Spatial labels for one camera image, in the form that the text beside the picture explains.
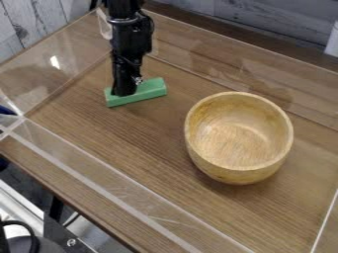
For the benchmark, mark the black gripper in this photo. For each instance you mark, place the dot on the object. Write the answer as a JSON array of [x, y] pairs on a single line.
[[131, 43]]

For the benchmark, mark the green rectangular block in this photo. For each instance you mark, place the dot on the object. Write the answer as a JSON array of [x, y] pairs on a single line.
[[153, 88]]

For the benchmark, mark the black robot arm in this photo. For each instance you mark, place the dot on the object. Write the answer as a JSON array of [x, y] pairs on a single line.
[[125, 9]]

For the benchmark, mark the light wooden bowl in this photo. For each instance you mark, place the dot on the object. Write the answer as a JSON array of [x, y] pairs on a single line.
[[238, 137]]

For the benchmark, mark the clear acrylic tray walls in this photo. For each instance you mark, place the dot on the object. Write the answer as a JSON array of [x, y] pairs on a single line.
[[115, 161]]

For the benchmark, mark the black table leg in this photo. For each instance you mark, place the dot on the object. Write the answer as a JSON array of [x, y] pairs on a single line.
[[57, 209]]

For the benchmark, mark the clear acrylic corner bracket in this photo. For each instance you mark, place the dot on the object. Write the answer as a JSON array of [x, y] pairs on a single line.
[[105, 27]]

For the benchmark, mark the black metal bracket with screw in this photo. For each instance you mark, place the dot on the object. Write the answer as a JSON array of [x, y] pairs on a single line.
[[59, 240]]

